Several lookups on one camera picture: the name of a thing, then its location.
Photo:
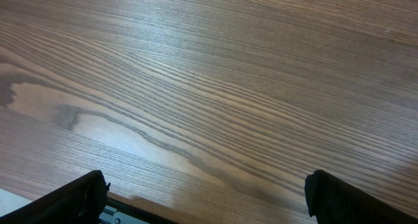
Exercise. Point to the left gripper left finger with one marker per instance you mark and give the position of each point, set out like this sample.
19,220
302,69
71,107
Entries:
80,201

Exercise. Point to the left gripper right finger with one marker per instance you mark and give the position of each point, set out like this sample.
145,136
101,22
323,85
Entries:
333,201

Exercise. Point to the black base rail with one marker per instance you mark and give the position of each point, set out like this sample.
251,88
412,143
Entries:
117,212

